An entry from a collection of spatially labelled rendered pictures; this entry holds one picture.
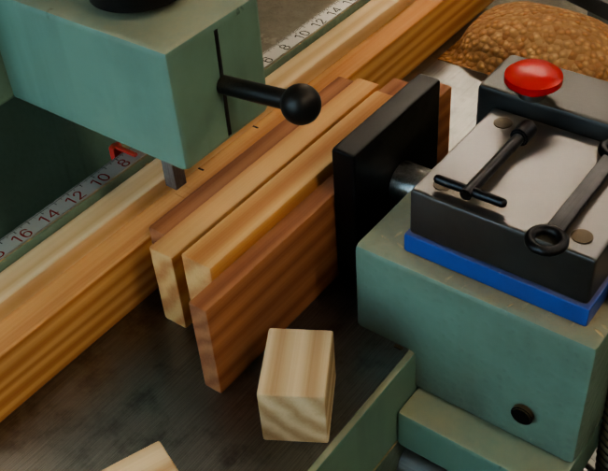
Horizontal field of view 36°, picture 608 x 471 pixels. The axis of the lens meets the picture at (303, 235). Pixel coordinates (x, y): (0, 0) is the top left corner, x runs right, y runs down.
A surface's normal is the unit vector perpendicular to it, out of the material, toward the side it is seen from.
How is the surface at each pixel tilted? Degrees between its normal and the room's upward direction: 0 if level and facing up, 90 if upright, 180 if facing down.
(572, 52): 38
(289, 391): 0
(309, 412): 90
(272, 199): 0
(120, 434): 0
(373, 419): 90
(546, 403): 90
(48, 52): 90
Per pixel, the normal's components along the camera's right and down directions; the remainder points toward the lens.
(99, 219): -0.07, -0.75
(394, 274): -0.60, 0.55
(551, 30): -0.27, -0.51
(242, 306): 0.80, 0.36
